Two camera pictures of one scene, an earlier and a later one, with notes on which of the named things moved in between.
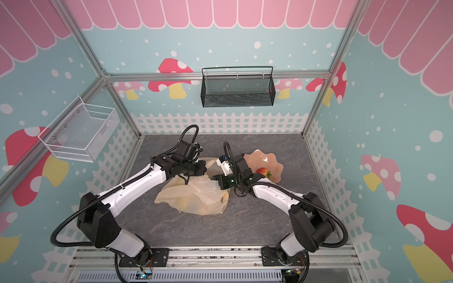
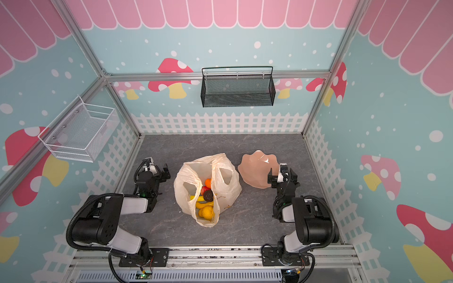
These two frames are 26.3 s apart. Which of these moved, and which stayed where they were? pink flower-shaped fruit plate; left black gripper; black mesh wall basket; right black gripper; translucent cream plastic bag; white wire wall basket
Moved: right black gripper; translucent cream plastic bag; left black gripper
Stayed: white wire wall basket; pink flower-shaped fruit plate; black mesh wall basket
